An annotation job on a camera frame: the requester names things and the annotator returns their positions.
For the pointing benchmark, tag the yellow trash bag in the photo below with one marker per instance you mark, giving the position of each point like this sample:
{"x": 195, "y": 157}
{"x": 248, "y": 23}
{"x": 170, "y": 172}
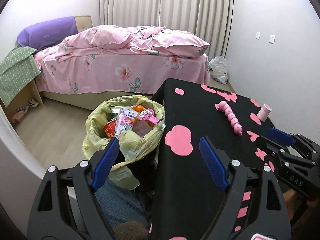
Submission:
{"x": 132, "y": 146}

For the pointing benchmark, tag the pink duvet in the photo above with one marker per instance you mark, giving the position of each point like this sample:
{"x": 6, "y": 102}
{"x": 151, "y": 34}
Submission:
{"x": 141, "y": 40}

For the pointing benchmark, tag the pink lollipop wrapper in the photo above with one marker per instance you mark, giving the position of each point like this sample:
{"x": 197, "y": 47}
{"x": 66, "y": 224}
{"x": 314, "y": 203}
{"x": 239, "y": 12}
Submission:
{"x": 148, "y": 115}

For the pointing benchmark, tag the silver cartoon snack packet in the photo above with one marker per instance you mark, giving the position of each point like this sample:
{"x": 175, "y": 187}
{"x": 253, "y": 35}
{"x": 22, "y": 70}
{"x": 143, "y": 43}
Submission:
{"x": 125, "y": 120}

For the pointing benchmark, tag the pink slipper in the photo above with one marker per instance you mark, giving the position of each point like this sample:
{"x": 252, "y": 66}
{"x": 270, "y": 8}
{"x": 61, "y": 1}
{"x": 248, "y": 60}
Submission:
{"x": 18, "y": 116}

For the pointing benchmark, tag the blue jeans leg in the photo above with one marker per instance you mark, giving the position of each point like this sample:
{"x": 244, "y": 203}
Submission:
{"x": 119, "y": 205}

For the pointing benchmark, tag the red instant noodle cup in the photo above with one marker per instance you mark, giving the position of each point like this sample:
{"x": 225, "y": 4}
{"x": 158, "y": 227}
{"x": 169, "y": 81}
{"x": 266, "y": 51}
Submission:
{"x": 110, "y": 128}

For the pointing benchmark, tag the black pink patterned tablecloth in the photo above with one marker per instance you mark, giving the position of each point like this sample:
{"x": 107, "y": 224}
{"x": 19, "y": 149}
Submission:
{"x": 186, "y": 199}

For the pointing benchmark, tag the pink floral bed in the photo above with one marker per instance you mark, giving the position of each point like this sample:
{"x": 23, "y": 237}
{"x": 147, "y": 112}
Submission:
{"x": 95, "y": 74}

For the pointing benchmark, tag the person's right hand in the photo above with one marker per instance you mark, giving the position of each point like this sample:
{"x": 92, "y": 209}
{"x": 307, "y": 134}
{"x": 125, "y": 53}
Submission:
{"x": 298, "y": 209}

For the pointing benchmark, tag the orange plastic snack bag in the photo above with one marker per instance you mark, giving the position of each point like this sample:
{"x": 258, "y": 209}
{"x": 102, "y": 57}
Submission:
{"x": 140, "y": 109}

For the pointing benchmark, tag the purple pillow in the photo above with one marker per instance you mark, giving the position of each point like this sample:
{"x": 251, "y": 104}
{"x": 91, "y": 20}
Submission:
{"x": 48, "y": 33}

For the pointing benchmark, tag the white plastic bag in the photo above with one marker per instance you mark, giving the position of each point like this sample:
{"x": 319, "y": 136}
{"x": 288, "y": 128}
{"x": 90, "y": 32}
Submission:
{"x": 218, "y": 69}

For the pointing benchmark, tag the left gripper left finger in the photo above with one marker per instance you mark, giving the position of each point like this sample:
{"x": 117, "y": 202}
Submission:
{"x": 51, "y": 215}

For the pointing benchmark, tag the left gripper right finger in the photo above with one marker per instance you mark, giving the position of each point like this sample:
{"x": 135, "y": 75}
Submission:
{"x": 254, "y": 206}

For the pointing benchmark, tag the pink caterpillar toy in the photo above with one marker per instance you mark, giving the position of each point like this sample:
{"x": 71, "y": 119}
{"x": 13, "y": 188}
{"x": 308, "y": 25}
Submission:
{"x": 224, "y": 107}

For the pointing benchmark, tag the white wall socket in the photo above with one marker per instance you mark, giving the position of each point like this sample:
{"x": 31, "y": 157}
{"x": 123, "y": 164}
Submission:
{"x": 272, "y": 39}

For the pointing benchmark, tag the beige pleated curtain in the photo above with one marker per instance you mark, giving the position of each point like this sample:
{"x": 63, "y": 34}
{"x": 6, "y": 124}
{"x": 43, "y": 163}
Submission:
{"x": 208, "y": 19}

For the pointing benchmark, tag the wooden bedside cabinet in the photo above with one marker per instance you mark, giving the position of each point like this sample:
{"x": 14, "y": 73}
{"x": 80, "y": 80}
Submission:
{"x": 29, "y": 92}

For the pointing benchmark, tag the white wall switch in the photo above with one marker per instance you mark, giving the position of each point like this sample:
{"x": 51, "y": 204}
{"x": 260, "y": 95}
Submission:
{"x": 258, "y": 35}

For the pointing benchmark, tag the pink cylindrical cup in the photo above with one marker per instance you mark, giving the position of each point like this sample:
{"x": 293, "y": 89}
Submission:
{"x": 264, "y": 112}

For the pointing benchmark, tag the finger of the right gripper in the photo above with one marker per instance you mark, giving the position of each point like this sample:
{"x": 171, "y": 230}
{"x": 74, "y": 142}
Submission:
{"x": 276, "y": 151}
{"x": 301, "y": 144}

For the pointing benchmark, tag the green checked cloth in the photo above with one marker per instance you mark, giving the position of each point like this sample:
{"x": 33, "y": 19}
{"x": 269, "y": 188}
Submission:
{"x": 18, "y": 69}

